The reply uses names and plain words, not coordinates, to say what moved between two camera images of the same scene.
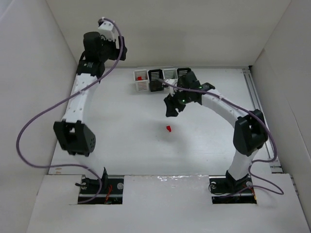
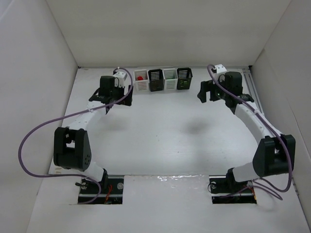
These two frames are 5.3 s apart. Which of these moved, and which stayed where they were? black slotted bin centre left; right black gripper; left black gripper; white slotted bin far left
Moved: right black gripper; left black gripper
Stayed: black slotted bin centre left; white slotted bin far left
